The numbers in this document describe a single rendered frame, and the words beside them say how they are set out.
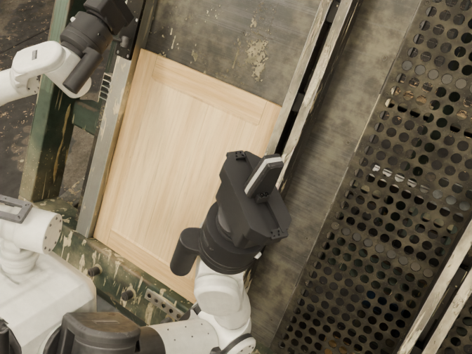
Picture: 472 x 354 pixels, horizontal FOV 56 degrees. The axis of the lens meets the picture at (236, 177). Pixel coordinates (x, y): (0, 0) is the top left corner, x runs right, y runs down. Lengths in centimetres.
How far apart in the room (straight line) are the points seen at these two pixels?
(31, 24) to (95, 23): 340
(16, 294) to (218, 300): 31
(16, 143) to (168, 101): 212
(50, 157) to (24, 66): 53
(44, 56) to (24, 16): 357
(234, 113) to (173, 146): 20
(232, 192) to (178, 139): 63
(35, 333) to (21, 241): 14
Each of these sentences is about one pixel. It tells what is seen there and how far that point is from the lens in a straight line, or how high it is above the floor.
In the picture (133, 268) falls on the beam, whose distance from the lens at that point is 128.
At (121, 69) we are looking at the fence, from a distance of 121.
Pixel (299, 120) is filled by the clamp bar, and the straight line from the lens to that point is 92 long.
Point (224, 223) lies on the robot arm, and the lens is 56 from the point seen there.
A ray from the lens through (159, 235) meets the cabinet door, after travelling 122.
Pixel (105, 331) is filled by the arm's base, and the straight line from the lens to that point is 68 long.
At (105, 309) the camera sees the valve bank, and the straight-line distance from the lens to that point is 143.
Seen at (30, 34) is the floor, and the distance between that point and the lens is 427.
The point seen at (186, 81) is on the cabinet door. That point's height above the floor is 133.
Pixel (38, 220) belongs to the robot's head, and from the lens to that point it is 74.
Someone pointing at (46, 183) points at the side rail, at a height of 93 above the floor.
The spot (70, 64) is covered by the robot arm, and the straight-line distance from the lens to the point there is 100.
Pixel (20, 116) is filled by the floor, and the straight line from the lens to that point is 338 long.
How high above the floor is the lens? 199
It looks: 49 degrees down
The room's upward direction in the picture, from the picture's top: straight up
